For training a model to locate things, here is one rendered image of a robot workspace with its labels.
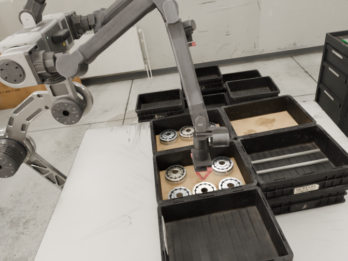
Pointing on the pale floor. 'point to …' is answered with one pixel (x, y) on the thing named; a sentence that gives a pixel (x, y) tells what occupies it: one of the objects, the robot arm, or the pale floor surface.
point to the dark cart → (334, 79)
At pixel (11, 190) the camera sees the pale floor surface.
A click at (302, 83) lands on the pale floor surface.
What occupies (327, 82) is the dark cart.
